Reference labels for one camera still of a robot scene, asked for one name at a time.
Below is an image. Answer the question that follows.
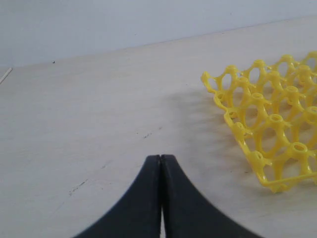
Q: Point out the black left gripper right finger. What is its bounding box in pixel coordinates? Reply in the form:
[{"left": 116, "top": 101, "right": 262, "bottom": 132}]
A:
[{"left": 160, "top": 155, "right": 258, "bottom": 238}]

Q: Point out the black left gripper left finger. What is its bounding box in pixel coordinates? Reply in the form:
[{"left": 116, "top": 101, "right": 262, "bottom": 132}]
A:
[{"left": 76, "top": 155, "right": 161, "bottom": 238}]

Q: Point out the yellow plastic egg tray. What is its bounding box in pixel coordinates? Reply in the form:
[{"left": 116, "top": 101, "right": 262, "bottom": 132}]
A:
[{"left": 201, "top": 51, "right": 317, "bottom": 193}]

